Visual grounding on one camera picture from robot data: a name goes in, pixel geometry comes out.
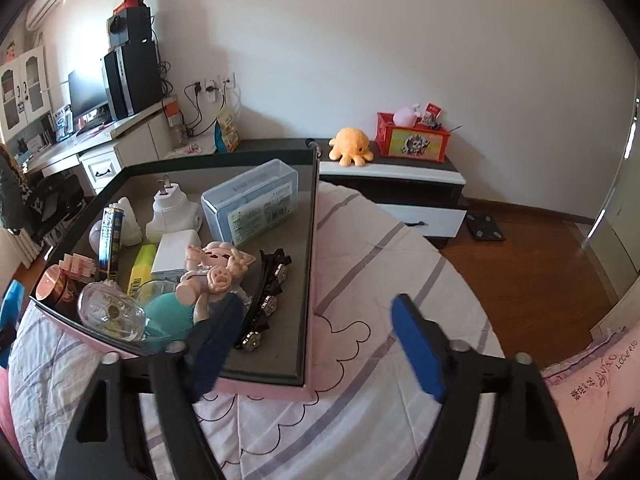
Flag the white rectangular box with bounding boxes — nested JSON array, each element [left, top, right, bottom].
[[151, 230, 201, 282]]

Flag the clear blue plastic case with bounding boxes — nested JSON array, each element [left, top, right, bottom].
[[201, 158, 298, 247]]

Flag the blue highlighter marker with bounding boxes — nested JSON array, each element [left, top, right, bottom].
[[0, 280, 25, 368]]

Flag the pink pillow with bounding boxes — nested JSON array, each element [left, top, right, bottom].
[[541, 326, 639, 479]]

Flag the clear perfume bottle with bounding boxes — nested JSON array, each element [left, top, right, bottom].
[[77, 280, 146, 342]]

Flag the teal round plush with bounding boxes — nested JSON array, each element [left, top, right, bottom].
[[144, 292, 193, 340]]

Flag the white striped quilt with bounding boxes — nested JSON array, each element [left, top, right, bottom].
[[1, 182, 503, 479]]

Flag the round rose-gold compact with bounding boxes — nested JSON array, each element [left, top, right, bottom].
[[35, 264, 78, 308]]

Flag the pink white block toy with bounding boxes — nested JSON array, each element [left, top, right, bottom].
[[58, 254, 96, 282]]

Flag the pink storage tray box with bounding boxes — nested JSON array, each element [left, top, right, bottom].
[[32, 148, 318, 401]]

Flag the pink pig figurine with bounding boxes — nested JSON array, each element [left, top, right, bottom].
[[175, 242, 256, 324]]

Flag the white figurine toy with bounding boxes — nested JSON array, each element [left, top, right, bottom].
[[89, 197, 143, 252]]

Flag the black bathroom scale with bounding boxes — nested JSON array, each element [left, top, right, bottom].
[[464, 211, 504, 243]]

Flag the blue battery pack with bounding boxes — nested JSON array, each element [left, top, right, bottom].
[[98, 206, 124, 281]]

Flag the white plug adapter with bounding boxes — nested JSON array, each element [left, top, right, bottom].
[[145, 174, 203, 244]]

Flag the black hair clip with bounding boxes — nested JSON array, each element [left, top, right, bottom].
[[234, 248, 292, 352]]

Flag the black office chair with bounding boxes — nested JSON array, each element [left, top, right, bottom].
[[1, 144, 85, 247]]

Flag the black white low cabinet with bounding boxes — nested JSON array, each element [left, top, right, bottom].
[[239, 139, 468, 248]]

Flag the white desk with drawers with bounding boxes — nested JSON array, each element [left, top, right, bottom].
[[25, 102, 172, 194]]

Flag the white bedside stand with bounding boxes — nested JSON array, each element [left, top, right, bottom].
[[164, 133, 217, 160]]

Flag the red storage crate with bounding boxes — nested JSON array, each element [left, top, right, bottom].
[[375, 113, 451, 162]]

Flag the blue snack bag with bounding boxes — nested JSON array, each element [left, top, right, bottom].
[[214, 105, 240, 153]]

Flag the orange octopus plush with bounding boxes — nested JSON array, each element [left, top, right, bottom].
[[329, 128, 374, 167]]

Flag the pink plush toy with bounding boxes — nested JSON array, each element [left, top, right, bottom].
[[393, 103, 422, 128]]

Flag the white glass-door cupboard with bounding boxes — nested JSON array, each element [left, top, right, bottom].
[[1, 46, 51, 143]]

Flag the black computer monitor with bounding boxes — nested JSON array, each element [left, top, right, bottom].
[[68, 62, 112, 133]]

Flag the black computer tower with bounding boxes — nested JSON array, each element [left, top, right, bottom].
[[102, 41, 163, 120]]

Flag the black box on tower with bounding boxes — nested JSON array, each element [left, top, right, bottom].
[[106, 6, 152, 50]]

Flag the wall power socket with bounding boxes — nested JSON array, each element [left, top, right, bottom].
[[193, 73, 236, 104]]

